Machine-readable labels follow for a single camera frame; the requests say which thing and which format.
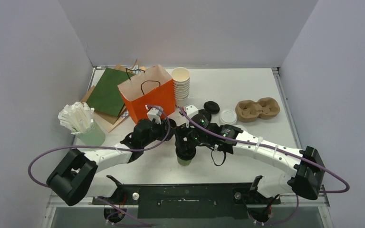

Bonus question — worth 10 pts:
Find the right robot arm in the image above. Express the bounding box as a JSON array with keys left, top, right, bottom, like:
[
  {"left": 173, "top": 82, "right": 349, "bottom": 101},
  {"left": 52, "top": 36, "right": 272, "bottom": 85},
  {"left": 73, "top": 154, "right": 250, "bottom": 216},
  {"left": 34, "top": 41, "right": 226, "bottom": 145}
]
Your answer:
[{"left": 174, "top": 114, "right": 325, "bottom": 203}]

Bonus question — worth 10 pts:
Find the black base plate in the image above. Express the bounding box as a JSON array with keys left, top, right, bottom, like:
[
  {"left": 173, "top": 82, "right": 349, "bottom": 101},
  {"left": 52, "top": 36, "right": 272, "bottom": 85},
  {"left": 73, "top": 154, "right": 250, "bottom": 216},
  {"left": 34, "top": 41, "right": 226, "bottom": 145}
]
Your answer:
[{"left": 92, "top": 183, "right": 283, "bottom": 219}]

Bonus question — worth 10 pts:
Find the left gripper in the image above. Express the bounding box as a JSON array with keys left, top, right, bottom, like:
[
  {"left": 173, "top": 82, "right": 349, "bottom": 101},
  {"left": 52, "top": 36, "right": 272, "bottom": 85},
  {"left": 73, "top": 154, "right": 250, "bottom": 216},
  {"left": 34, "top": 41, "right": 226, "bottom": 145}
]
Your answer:
[{"left": 142, "top": 117, "right": 175, "bottom": 148}]

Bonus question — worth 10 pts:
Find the green cup holder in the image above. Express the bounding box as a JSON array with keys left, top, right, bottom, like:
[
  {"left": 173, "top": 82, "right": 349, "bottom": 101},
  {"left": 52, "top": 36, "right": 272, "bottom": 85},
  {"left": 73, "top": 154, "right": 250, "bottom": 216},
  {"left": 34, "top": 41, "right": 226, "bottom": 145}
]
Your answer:
[{"left": 74, "top": 120, "right": 106, "bottom": 146}]

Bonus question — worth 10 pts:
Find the stack of paper cups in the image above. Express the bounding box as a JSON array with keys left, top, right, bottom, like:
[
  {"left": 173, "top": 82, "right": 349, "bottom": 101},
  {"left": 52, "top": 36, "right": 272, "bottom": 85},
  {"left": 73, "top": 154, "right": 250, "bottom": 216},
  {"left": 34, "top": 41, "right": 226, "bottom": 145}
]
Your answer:
[{"left": 171, "top": 67, "right": 191, "bottom": 107}]

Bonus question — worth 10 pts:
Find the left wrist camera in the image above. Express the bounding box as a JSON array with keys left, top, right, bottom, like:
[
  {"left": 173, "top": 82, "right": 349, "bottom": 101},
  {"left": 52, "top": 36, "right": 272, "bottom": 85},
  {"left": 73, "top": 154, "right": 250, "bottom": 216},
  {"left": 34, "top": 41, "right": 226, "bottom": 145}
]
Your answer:
[{"left": 145, "top": 105, "right": 163, "bottom": 124}]

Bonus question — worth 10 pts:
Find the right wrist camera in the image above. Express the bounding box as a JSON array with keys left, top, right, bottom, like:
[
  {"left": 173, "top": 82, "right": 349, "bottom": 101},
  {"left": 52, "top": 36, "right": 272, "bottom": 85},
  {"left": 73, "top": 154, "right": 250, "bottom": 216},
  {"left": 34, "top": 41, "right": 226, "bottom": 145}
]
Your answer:
[{"left": 183, "top": 105, "right": 199, "bottom": 128}]

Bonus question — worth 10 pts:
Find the stack of pulp cup carriers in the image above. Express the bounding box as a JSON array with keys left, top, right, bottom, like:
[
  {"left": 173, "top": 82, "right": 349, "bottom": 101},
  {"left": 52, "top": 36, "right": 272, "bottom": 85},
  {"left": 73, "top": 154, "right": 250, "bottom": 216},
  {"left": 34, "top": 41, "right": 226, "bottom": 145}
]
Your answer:
[{"left": 235, "top": 97, "right": 280, "bottom": 123}]

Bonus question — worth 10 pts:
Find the black plastic lid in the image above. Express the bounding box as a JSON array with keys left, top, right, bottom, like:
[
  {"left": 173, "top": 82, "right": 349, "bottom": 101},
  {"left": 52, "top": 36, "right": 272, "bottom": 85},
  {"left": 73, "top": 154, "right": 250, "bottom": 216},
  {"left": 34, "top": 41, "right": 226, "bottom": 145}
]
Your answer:
[{"left": 175, "top": 148, "right": 196, "bottom": 161}]

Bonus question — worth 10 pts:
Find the checkered paper bag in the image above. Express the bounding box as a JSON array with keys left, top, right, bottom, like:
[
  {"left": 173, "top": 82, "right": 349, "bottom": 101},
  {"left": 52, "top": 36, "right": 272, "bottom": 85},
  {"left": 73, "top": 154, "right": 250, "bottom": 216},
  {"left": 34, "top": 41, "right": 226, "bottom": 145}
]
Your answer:
[{"left": 119, "top": 109, "right": 129, "bottom": 119}]

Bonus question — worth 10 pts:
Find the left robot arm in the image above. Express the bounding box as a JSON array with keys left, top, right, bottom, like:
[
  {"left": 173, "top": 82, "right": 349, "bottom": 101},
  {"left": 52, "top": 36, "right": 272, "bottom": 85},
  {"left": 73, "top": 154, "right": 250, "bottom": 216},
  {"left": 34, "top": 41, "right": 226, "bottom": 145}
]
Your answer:
[{"left": 46, "top": 119, "right": 176, "bottom": 206}]

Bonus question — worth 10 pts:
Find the loose black lid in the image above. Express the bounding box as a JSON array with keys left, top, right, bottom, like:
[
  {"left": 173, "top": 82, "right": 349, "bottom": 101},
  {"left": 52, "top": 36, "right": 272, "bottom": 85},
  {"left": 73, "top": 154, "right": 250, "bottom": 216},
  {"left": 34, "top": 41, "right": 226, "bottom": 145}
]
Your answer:
[{"left": 198, "top": 109, "right": 212, "bottom": 122}]

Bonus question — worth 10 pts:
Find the brown paper bags stack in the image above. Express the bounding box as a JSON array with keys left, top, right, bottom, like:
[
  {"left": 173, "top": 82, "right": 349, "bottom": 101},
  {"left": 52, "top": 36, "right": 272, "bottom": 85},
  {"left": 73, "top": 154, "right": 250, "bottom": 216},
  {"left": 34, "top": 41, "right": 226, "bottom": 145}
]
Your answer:
[{"left": 81, "top": 58, "right": 146, "bottom": 133}]

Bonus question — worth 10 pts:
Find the green paper bag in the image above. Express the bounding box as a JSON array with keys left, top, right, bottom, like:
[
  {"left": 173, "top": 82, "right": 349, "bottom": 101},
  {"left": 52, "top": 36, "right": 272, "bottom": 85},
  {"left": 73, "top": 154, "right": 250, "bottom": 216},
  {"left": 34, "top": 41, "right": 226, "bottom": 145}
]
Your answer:
[{"left": 86, "top": 68, "right": 134, "bottom": 116}]

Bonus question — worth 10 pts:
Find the white plastic lid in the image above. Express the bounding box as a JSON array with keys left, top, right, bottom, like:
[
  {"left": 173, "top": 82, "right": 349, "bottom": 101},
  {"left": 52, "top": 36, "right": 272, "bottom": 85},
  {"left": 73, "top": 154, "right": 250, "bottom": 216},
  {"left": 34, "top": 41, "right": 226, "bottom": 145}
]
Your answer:
[{"left": 235, "top": 125, "right": 248, "bottom": 132}]

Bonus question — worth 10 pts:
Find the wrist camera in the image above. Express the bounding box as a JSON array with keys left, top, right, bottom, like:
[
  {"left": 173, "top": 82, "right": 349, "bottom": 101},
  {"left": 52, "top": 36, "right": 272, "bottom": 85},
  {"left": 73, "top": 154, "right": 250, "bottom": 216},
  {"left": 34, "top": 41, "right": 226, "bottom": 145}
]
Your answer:
[
  {"left": 183, "top": 105, "right": 199, "bottom": 128},
  {"left": 145, "top": 105, "right": 163, "bottom": 124}
]

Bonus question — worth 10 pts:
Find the white wrapped straws bundle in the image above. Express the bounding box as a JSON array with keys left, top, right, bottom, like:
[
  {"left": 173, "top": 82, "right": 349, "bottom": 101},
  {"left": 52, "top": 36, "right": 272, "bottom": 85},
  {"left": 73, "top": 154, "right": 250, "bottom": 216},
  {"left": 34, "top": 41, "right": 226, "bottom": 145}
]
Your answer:
[{"left": 58, "top": 102, "right": 95, "bottom": 134}]

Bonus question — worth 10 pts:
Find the orange paper bag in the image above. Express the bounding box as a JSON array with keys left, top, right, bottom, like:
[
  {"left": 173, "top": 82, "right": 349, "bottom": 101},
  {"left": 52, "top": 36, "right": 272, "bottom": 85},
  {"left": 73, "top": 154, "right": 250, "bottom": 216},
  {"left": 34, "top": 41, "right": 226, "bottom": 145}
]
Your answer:
[{"left": 118, "top": 65, "right": 176, "bottom": 123}]

